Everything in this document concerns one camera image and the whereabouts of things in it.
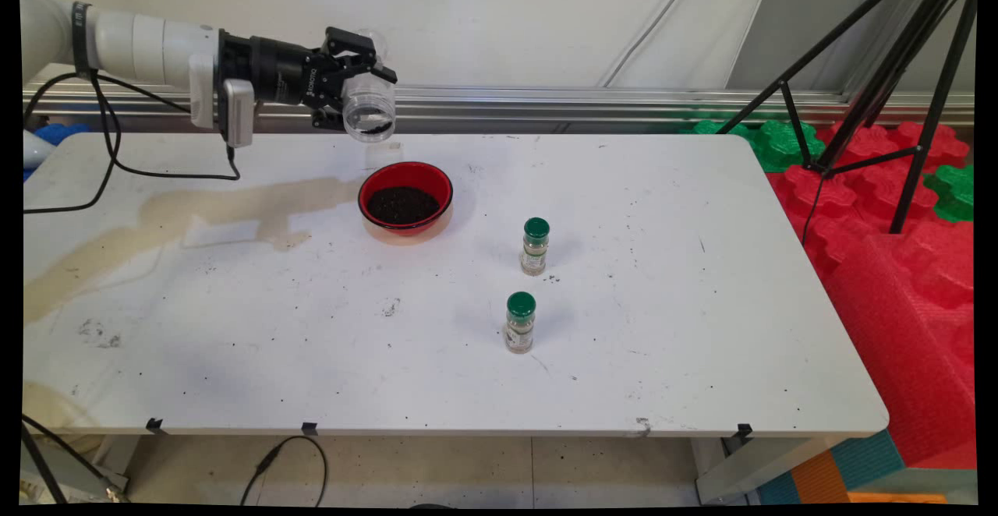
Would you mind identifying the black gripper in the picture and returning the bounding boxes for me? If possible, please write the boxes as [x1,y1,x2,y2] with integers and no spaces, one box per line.
[218,27,398,132]

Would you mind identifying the clear plastic jar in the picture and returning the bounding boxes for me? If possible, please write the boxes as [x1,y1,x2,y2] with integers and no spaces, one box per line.
[342,28,398,144]

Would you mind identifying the red bowl with black rim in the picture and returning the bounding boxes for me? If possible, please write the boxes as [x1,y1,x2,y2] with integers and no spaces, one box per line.
[358,161,455,236]

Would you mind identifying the black granules inside bowl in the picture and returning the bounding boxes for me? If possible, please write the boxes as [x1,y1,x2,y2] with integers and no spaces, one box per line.
[367,186,441,227]

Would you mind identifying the green lidded spice jar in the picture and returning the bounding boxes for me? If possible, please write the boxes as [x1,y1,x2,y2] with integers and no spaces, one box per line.
[521,217,551,277]
[504,292,538,355]

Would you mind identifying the blue object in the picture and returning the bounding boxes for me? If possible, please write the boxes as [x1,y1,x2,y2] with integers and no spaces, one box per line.
[35,122,90,147]

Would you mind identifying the white rounded object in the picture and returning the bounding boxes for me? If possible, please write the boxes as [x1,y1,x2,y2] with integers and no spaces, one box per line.
[23,130,57,170]

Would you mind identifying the green interlocking foam piece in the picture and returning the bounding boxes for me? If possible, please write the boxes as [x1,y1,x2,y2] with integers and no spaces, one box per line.
[750,120,826,174]
[924,164,975,224]
[682,118,753,141]

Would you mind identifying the grey table leg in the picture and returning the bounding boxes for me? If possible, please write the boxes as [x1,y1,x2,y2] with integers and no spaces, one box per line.
[694,434,851,505]
[22,436,129,501]

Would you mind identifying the red interlocking foam piece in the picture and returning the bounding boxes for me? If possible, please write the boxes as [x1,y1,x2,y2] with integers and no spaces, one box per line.
[768,164,940,267]
[819,121,971,178]

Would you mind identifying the black tripod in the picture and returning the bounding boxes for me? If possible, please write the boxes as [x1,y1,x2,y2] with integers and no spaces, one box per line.
[713,0,979,236]

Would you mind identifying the large red foam block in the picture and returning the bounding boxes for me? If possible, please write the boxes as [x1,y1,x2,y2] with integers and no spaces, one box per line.
[823,220,977,470]

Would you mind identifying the teal orange foam mat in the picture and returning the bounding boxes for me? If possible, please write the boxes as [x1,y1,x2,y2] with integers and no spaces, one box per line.
[756,430,975,505]

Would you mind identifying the white grey wrist camera box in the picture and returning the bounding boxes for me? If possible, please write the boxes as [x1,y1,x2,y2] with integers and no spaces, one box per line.
[189,52,257,149]

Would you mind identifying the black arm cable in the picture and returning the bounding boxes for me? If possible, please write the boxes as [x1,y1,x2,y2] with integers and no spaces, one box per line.
[23,72,241,215]

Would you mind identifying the aluminium rail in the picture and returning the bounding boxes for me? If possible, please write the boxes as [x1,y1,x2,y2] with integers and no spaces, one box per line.
[23,82,975,127]

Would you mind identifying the cable strap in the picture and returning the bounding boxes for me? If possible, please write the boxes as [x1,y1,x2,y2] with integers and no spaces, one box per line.
[72,2,93,76]

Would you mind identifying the white wall cable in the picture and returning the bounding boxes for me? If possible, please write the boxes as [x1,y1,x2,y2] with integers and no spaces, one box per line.
[600,0,706,88]

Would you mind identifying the black floor cable with plug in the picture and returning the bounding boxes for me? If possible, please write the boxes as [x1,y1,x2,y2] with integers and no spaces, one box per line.
[240,436,328,507]

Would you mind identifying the thin black hanging cable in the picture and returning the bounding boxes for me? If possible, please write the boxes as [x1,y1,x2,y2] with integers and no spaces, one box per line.
[22,415,129,505]

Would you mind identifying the thin black tripod cable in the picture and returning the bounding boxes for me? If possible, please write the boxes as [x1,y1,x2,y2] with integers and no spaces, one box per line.
[802,175,826,246]

